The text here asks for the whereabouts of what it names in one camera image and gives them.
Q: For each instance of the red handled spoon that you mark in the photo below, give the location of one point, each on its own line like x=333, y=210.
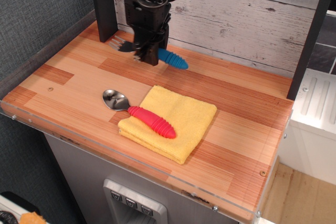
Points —
x=119, y=102

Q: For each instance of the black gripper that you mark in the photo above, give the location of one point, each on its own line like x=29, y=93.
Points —
x=149, y=20

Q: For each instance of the silver dispenser panel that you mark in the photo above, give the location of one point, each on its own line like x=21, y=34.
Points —
x=128, y=206

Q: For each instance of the blue handled fork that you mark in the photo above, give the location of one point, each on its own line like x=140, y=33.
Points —
x=168, y=57

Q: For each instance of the dark right support post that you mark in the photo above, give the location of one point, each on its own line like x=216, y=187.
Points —
x=311, y=39

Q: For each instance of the white toy sink unit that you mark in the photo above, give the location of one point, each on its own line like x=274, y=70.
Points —
x=308, y=144

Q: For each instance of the dark support post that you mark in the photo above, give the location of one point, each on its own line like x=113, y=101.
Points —
x=106, y=18
x=311, y=39

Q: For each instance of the orange object bottom left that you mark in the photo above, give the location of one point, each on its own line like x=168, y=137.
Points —
x=32, y=218

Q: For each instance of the dark left support post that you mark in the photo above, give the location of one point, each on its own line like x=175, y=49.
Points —
x=106, y=18

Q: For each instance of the yellow folded cloth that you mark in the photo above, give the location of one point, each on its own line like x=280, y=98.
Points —
x=188, y=116

